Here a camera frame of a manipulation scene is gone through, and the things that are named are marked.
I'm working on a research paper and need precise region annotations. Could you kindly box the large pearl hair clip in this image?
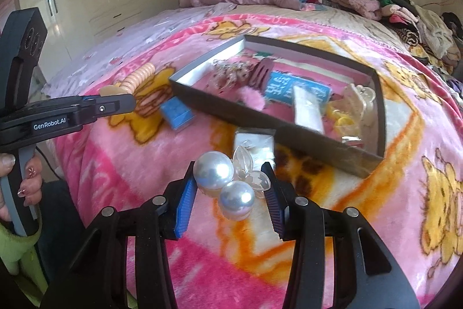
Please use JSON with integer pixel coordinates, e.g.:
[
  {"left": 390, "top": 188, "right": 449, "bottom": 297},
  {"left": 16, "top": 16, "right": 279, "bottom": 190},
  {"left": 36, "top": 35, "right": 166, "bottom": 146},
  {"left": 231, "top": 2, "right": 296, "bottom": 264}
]
[{"left": 193, "top": 145, "right": 271, "bottom": 221}]

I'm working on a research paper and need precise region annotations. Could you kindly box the beige spiral hair tie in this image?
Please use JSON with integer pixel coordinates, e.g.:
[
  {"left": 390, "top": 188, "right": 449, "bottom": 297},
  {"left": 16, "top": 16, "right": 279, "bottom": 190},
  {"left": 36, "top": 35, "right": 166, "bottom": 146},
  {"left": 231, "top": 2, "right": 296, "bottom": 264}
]
[{"left": 99, "top": 62, "right": 156, "bottom": 98}]

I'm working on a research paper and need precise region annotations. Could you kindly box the small blue box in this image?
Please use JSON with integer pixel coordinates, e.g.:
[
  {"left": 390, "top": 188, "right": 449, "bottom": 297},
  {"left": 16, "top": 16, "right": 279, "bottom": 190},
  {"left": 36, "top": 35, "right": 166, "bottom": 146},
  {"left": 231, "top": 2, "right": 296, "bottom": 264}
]
[{"left": 160, "top": 96, "right": 194, "bottom": 131}]

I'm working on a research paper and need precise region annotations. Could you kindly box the white packet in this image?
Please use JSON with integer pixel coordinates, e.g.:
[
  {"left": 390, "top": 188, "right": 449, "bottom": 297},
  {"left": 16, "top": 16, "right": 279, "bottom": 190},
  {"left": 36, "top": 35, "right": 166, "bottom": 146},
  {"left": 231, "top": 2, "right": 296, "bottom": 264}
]
[{"left": 293, "top": 85, "right": 325, "bottom": 135}]

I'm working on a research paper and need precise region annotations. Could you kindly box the yellow hair ties packet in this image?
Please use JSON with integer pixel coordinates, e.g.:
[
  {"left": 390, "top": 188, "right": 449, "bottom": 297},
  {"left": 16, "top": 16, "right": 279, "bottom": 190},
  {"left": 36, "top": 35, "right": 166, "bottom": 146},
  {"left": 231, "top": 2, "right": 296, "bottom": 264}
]
[{"left": 326, "top": 100, "right": 362, "bottom": 143}]

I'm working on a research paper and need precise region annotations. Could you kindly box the pink fluffy pompom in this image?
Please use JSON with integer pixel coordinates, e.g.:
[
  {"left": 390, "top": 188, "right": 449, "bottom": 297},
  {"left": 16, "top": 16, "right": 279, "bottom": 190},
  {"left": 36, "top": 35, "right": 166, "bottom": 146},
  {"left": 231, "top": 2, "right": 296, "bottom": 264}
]
[{"left": 237, "top": 86, "right": 265, "bottom": 111}]

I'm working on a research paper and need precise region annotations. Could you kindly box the maroon banana hair clip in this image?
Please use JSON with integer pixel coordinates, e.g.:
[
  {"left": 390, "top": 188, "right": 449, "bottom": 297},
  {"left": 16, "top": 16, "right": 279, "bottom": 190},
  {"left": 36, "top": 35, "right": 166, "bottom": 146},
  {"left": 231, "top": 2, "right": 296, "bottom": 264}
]
[{"left": 248, "top": 58, "right": 274, "bottom": 93}]

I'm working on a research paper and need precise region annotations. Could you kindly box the green sleeve forearm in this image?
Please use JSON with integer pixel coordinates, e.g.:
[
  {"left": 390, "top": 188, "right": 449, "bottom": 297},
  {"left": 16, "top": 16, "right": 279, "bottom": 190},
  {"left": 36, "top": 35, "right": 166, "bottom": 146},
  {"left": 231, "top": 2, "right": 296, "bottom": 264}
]
[{"left": 1, "top": 216, "right": 48, "bottom": 308}]

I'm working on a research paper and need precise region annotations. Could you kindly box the person's left hand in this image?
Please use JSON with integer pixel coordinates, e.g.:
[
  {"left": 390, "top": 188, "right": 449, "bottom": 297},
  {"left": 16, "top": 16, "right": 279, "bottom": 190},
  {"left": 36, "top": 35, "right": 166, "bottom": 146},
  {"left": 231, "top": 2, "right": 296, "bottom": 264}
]
[{"left": 0, "top": 153, "right": 42, "bottom": 206}]

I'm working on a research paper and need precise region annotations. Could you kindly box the shallow grey cardboard box tray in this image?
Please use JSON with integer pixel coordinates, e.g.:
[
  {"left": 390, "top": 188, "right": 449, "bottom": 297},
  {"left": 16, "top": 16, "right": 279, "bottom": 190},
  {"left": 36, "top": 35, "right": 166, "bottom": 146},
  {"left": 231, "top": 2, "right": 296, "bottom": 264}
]
[{"left": 170, "top": 35, "right": 386, "bottom": 178}]

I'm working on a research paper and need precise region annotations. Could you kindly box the blue chinese text card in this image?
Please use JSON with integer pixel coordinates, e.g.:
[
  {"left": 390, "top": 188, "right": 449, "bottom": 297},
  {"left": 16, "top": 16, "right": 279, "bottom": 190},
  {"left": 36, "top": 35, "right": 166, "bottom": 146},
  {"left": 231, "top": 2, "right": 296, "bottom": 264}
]
[{"left": 264, "top": 70, "right": 333, "bottom": 107}]

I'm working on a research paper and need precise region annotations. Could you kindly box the dotted sheer bow hair clip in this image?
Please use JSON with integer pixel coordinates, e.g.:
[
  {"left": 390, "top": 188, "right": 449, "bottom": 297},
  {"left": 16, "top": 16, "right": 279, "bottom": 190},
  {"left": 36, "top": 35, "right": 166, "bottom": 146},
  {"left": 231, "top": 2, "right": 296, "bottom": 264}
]
[{"left": 210, "top": 60, "right": 254, "bottom": 90}]

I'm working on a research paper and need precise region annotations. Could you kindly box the pink cartoon bear blanket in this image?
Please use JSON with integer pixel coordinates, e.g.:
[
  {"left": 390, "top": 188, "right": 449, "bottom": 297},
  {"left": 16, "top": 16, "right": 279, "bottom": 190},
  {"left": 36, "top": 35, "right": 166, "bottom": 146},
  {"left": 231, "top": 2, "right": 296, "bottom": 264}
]
[{"left": 50, "top": 14, "right": 462, "bottom": 308}]

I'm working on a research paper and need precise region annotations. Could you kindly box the pink folded garment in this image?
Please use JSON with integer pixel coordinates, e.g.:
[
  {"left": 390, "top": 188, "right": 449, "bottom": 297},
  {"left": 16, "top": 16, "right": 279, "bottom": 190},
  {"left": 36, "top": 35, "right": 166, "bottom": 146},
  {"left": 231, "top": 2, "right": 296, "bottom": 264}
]
[{"left": 331, "top": 0, "right": 382, "bottom": 21}]

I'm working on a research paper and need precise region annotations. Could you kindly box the pile of mixed clothes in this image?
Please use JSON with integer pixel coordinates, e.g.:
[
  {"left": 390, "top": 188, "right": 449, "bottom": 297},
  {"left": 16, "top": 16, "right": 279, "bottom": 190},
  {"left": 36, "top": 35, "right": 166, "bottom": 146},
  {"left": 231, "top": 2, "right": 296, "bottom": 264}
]
[{"left": 380, "top": 0, "right": 462, "bottom": 80}]

